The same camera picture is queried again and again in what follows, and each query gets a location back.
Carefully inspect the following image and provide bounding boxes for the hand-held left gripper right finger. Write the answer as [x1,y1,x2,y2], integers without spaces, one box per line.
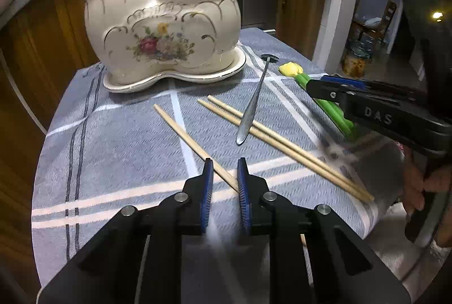
[236,156,412,304]

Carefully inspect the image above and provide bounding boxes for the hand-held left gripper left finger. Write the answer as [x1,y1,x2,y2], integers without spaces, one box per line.
[37,158,216,304]

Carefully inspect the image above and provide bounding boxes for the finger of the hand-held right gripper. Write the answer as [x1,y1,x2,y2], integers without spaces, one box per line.
[321,75,425,104]
[305,77,358,109]

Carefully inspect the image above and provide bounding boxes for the green-handled yellow tulip utensil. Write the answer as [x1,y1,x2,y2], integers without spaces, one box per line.
[311,96,355,141]
[278,61,354,135]

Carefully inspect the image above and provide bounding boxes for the cream floral ceramic utensil holder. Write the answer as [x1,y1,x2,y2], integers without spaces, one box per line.
[79,0,242,86]

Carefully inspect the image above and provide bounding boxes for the person's right hand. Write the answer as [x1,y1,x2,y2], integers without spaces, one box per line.
[403,149,452,216]

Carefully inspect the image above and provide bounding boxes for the large clear plastic jug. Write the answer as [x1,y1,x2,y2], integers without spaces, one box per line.
[342,40,374,78]

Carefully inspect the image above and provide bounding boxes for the wooden chair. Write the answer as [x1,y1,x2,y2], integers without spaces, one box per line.
[351,1,398,43]

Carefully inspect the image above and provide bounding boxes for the narrow wooden cabinet door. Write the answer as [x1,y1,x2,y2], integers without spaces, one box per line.
[275,0,331,61]

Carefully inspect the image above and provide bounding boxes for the grey striped tablecloth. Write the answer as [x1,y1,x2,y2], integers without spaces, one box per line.
[31,27,407,290]

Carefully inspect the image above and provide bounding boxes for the white clothing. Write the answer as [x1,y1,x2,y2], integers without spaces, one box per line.
[367,202,442,290]

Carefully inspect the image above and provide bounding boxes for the cream ceramic holder tray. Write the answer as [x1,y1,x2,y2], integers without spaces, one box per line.
[102,43,247,93]

